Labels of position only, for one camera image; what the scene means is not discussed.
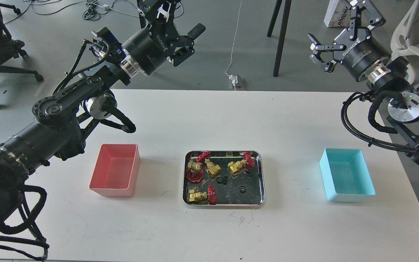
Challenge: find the white power adapter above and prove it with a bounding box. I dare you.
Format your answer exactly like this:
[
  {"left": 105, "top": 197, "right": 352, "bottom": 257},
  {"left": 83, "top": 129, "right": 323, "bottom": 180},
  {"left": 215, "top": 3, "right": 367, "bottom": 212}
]
[{"left": 228, "top": 74, "right": 247, "bottom": 91}]

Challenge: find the metal tray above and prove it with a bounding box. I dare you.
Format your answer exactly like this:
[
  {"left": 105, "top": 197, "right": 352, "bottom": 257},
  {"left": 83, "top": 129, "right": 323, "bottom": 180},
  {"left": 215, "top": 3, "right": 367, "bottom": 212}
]
[{"left": 182, "top": 151, "right": 266, "bottom": 208}]

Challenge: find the white office chair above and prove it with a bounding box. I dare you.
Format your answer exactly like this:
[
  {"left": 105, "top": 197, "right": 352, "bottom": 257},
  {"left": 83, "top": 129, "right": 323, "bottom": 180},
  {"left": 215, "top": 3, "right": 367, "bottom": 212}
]
[{"left": 390, "top": 0, "right": 419, "bottom": 60}]

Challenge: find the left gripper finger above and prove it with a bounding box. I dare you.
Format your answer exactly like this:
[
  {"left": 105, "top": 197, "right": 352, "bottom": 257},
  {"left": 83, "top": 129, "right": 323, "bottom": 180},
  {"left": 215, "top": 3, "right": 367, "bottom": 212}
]
[
  {"left": 142, "top": 0, "right": 181, "bottom": 25},
  {"left": 169, "top": 23, "right": 206, "bottom": 67}
]

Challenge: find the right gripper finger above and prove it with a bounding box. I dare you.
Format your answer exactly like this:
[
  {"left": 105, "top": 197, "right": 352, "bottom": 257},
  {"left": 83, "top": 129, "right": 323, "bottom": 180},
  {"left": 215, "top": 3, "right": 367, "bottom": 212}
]
[
  {"left": 307, "top": 33, "right": 344, "bottom": 73},
  {"left": 346, "top": 0, "right": 386, "bottom": 37}
]

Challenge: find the white cardboard box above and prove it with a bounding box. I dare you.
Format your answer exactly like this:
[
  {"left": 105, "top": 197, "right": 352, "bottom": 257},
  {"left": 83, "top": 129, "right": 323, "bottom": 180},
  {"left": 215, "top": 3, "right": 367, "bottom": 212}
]
[{"left": 324, "top": 0, "right": 351, "bottom": 28}]

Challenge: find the brass valve red handle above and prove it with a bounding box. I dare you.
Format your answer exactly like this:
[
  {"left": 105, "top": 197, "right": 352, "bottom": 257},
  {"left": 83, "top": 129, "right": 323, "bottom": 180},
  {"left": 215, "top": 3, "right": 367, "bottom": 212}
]
[{"left": 185, "top": 151, "right": 211, "bottom": 183}]

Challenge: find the blue plastic box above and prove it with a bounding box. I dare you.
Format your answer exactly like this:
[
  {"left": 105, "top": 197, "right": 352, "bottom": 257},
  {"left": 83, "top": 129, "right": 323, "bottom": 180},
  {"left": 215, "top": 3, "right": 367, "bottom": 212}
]
[{"left": 319, "top": 148, "right": 376, "bottom": 203}]

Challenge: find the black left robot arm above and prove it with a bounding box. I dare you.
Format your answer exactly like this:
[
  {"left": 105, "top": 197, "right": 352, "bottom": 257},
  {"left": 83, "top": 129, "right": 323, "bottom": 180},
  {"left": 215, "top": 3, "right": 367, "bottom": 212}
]
[{"left": 0, "top": 0, "right": 206, "bottom": 261}]

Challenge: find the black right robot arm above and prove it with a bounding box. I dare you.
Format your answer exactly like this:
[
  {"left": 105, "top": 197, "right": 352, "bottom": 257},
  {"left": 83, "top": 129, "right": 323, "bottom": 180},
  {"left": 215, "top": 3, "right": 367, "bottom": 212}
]
[{"left": 308, "top": 0, "right": 419, "bottom": 165}]

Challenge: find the brass valve bottom left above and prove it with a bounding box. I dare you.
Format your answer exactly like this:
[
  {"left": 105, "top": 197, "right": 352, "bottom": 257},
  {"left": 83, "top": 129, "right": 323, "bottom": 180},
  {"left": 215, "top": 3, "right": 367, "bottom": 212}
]
[{"left": 188, "top": 184, "right": 217, "bottom": 205}]

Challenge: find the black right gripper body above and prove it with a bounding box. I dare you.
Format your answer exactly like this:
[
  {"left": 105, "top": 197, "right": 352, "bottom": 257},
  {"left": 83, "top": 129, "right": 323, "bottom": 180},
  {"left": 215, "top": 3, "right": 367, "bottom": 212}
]
[{"left": 333, "top": 28, "right": 391, "bottom": 82}]

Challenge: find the cable bundle on floor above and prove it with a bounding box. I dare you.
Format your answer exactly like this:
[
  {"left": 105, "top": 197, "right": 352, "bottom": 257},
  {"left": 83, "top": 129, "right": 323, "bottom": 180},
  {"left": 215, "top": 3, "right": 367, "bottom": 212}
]
[{"left": 0, "top": 0, "right": 148, "bottom": 21}]

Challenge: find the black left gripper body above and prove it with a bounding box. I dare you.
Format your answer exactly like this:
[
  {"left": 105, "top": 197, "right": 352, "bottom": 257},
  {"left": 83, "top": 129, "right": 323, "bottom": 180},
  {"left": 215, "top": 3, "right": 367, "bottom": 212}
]
[{"left": 121, "top": 18, "right": 184, "bottom": 77}]

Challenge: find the brass valve center right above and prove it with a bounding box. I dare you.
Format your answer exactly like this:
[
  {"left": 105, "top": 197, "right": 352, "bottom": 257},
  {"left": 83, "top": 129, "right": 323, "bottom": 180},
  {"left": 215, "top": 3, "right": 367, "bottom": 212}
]
[{"left": 227, "top": 151, "right": 255, "bottom": 177}]

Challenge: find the pink plastic box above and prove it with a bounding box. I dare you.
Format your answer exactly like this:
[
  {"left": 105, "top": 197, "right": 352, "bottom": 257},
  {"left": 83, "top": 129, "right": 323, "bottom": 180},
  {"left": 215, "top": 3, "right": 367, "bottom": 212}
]
[{"left": 89, "top": 144, "right": 141, "bottom": 198}]

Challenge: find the brass valve center left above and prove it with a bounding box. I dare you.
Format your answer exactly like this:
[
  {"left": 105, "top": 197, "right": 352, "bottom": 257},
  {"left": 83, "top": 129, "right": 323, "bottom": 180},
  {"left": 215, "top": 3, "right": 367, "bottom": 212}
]
[{"left": 204, "top": 159, "right": 221, "bottom": 179}]

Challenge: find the white cable on floor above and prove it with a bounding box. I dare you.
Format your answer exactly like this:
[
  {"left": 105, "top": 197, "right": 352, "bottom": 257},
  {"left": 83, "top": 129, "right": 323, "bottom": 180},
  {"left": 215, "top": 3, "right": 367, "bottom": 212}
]
[{"left": 224, "top": 0, "right": 244, "bottom": 78}]

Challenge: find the black table leg right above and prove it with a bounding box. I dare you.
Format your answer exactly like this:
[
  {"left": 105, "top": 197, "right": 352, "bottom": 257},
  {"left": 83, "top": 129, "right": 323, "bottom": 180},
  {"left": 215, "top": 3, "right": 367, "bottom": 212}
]
[{"left": 267, "top": 0, "right": 292, "bottom": 77}]

